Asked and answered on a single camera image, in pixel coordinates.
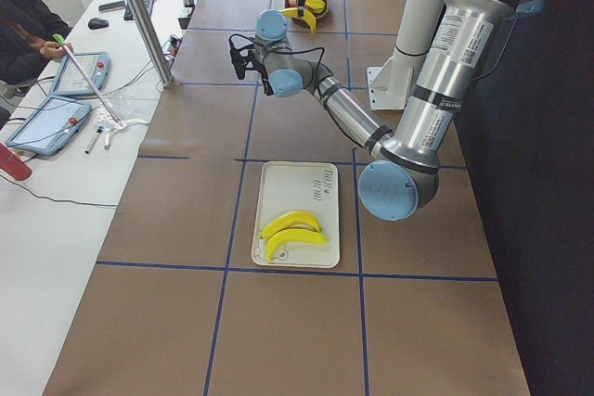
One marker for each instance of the black smartphone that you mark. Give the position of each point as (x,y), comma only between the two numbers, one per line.
(111,6)

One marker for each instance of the yellow banana carried to tray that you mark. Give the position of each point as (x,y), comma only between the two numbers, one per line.
(300,235)

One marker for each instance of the white pedestal column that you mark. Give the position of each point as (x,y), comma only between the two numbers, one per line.
(417,27)

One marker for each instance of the black marker pen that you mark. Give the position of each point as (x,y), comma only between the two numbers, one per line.
(92,143)

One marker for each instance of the aluminium frame post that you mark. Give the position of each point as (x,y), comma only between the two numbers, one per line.
(149,36)

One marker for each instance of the person in dark clothes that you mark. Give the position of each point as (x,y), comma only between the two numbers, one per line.
(28,28)

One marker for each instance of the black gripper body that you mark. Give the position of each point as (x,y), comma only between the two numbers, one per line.
(267,83)

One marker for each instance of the black computer mouse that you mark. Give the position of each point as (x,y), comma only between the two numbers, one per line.
(97,23)

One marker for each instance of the brown wicker basket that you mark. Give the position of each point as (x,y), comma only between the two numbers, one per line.
(286,2)

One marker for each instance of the yellow banana basket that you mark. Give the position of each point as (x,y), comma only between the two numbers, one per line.
(309,18)
(301,219)

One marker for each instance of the white pink long stick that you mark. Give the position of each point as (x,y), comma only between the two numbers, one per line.
(106,104)

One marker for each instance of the white bear print tray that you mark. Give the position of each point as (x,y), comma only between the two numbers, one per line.
(299,186)

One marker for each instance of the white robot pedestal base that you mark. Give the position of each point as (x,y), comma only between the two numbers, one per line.
(388,87)

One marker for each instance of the blue teach pendant near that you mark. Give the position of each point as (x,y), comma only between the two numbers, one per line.
(50,128)

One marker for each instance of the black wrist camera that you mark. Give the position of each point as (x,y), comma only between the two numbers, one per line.
(240,59)

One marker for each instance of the small yellow banana underneath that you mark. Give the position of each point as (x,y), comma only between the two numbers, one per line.
(315,6)

